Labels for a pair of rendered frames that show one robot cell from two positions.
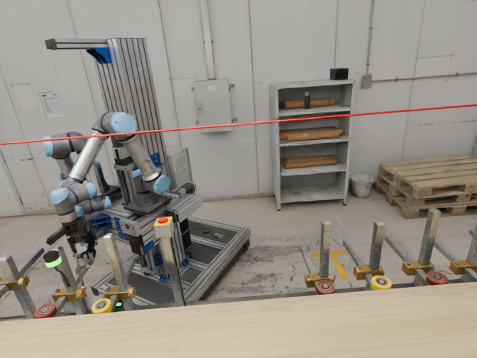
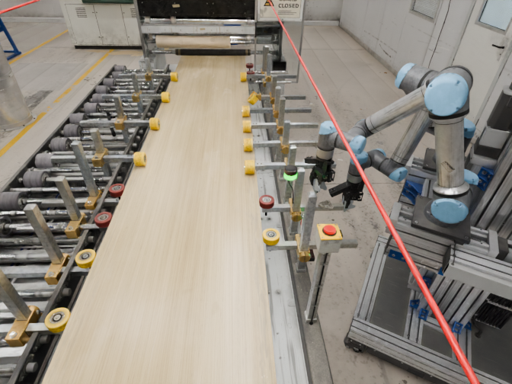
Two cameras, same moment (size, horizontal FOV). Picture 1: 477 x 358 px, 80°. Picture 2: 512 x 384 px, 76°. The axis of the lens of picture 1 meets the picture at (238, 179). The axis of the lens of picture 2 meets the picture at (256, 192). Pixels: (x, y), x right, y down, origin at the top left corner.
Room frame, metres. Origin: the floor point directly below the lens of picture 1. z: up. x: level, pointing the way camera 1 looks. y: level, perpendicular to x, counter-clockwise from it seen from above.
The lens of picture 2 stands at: (0.83, -0.40, 1.98)
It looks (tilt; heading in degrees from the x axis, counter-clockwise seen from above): 38 degrees down; 86
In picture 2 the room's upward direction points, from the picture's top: 1 degrees clockwise
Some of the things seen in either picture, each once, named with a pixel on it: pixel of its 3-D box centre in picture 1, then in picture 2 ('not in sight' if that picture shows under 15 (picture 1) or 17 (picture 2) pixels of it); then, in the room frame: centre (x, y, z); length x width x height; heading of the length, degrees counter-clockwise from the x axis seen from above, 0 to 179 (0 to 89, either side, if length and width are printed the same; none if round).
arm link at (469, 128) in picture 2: (91, 170); (458, 132); (1.95, 1.04, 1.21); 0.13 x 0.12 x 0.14; 117
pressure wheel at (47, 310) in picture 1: (48, 318); (266, 206); (0.97, 0.90, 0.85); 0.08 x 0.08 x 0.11
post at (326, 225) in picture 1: (324, 263); not in sight; (1.13, -0.39, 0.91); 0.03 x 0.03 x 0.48; 0
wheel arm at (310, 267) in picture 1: (312, 273); not in sight; (1.18, -0.35, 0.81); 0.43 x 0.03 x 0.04; 0
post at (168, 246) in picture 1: (174, 273); (317, 286); (1.12, 0.35, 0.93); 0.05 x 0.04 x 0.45; 90
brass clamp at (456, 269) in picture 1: (466, 266); not in sight; (1.13, -1.11, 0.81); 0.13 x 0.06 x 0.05; 90
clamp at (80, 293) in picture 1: (69, 295); (294, 209); (1.12, 0.89, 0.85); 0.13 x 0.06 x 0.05; 90
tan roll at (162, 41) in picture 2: not in sight; (212, 42); (0.57, 3.47, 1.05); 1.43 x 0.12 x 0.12; 0
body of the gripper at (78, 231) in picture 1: (74, 230); (323, 168); (1.21, 0.81, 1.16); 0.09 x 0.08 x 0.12; 111
